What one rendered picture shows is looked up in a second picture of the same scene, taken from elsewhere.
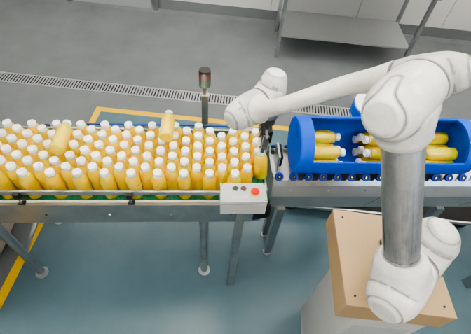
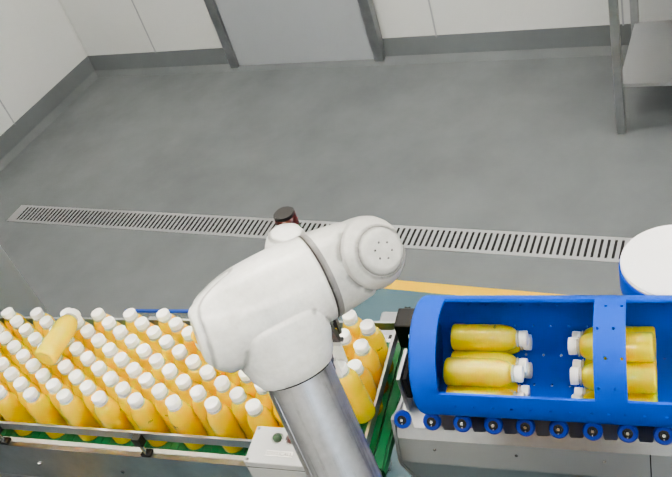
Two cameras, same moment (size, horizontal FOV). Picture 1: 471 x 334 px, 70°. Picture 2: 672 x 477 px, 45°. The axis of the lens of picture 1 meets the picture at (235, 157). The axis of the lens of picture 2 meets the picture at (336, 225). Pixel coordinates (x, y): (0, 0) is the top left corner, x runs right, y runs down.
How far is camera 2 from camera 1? 1.01 m
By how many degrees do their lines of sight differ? 28
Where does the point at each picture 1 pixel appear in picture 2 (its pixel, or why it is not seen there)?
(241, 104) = not seen: hidden behind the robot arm
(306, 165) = (428, 399)
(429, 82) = (261, 280)
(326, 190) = (512, 455)
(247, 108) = not seen: hidden behind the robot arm
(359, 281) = not seen: outside the picture
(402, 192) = (304, 457)
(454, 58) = (345, 233)
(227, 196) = (258, 451)
